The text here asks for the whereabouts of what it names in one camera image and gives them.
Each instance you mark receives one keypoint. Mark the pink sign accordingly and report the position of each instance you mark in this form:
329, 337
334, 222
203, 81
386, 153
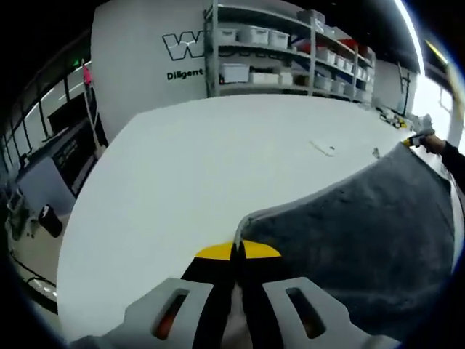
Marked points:
86, 74

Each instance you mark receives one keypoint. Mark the pile of yellow black tools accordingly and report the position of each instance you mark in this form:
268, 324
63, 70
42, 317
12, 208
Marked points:
394, 118

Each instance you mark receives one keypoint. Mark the grey towel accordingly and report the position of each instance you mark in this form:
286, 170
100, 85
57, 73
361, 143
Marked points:
363, 236

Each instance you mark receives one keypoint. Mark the grey workbench cabinet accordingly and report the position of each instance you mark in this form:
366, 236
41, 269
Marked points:
43, 174

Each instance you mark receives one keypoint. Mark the grey metal shelving unit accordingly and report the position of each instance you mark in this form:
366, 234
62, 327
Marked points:
311, 54

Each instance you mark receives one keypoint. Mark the black tripod stand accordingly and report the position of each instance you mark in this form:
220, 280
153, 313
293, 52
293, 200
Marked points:
404, 87

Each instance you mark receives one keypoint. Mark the rows of white storage boxes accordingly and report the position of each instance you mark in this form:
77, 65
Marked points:
259, 35

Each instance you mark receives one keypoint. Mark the black desk monitor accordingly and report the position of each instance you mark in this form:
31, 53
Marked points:
65, 120

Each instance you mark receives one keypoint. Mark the black waste bin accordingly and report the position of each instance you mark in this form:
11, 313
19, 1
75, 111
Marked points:
51, 221

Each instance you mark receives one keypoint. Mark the person's left hand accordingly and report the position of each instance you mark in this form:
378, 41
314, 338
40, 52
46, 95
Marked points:
236, 327

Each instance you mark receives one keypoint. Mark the person's right hand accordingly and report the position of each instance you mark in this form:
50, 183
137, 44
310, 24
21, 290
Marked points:
435, 143

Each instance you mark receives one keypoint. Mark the long ceiling light strip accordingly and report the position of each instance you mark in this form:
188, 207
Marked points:
410, 32

